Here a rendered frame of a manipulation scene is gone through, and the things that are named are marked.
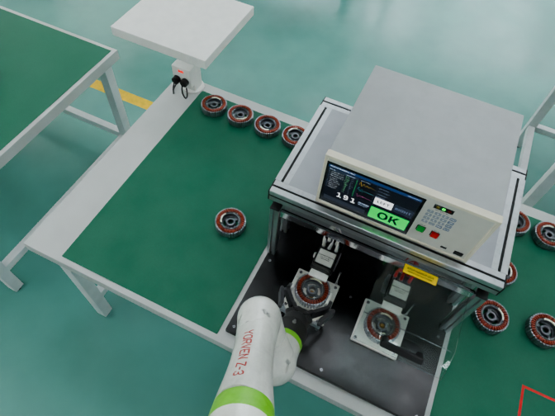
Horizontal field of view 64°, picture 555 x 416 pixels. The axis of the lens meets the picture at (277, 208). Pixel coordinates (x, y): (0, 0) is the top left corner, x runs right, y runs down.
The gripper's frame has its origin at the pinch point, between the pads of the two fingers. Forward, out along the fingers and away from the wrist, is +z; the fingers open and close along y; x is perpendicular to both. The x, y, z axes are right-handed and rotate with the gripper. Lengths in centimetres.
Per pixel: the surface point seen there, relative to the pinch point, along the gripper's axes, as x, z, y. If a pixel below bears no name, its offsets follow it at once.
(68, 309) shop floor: -85, 20, -108
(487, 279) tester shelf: 30, -5, 41
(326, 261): 11.2, 1.8, 0.7
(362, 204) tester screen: 37.0, -6.3, 4.2
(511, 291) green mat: 11, 34, 62
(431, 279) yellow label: 23.9, -5.4, 29.1
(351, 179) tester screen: 43.9, -10.4, -0.5
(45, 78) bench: 15, 42, -148
